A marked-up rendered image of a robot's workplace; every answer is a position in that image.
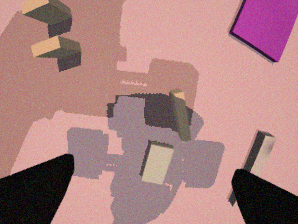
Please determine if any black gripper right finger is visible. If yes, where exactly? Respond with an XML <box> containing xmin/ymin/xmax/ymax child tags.
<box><xmin>231</xmin><ymin>169</ymin><xmax>298</xmax><ymax>224</ymax></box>

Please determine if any magenta flat block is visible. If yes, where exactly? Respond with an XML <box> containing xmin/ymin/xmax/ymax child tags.
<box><xmin>229</xmin><ymin>0</ymin><xmax>298</xmax><ymax>63</ymax></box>

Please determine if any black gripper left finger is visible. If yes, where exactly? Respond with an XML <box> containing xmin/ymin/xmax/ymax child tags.
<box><xmin>0</xmin><ymin>155</ymin><xmax>74</xmax><ymax>224</ymax></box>

